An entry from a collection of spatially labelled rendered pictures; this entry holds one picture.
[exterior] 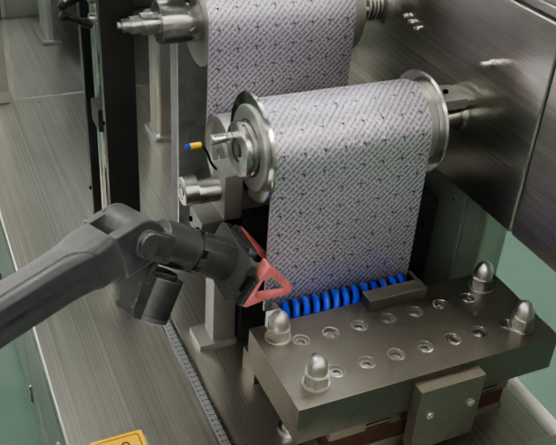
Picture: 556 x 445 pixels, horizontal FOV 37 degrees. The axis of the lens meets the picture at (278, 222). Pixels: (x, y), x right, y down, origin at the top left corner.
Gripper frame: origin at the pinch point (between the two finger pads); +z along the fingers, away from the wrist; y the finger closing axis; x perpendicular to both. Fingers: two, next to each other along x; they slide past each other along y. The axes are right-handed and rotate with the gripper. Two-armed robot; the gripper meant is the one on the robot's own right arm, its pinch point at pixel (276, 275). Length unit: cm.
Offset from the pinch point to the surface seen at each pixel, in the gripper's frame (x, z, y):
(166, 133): -10, 15, -75
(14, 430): -109, 26, -87
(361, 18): 34.4, 6.7, -23.8
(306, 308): -1.8, 4.7, 3.6
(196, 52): 17.4, -11.3, -30.8
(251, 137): 15.8, -13.1, -3.7
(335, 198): 13.7, 0.9, 0.4
